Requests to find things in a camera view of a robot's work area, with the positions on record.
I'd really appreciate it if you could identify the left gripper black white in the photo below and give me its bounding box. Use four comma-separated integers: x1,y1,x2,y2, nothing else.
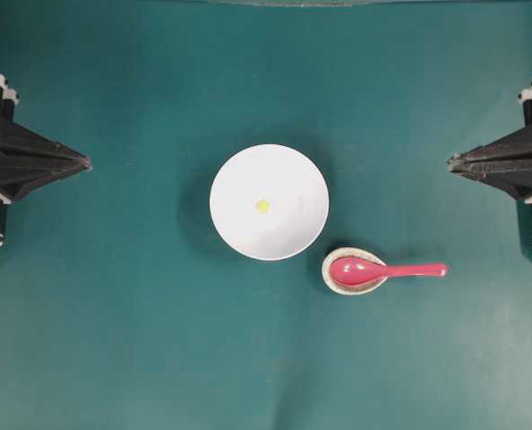
0,74,91,246

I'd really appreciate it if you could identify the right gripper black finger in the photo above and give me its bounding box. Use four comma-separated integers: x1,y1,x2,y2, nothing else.
447,124,532,167
447,158,532,201

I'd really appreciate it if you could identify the pink ceramic spoon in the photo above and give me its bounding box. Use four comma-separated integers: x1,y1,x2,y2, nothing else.
330,257,448,287

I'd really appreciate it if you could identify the speckled beige spoon rest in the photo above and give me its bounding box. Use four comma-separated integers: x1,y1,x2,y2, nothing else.
322,247,386,296

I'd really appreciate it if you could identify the white round bowl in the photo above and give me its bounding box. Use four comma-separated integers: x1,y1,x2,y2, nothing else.
209,144,330,262

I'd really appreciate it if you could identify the yellow hexagonal prism block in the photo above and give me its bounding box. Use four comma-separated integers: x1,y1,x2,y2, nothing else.
255,199,270,214

